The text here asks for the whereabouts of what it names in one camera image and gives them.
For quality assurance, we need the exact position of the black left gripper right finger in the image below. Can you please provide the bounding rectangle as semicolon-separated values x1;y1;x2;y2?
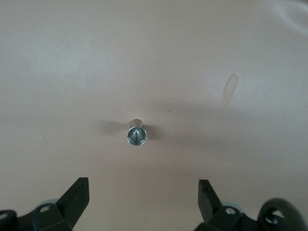
193;179;259;231

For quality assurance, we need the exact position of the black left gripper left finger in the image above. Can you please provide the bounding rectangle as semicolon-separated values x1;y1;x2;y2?
0;177;90;231

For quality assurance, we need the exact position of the steel double jigger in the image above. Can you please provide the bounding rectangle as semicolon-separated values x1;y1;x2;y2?
126;118;148;146

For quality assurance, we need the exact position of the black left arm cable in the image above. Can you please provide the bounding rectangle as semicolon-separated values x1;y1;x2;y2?
257;197;303;231

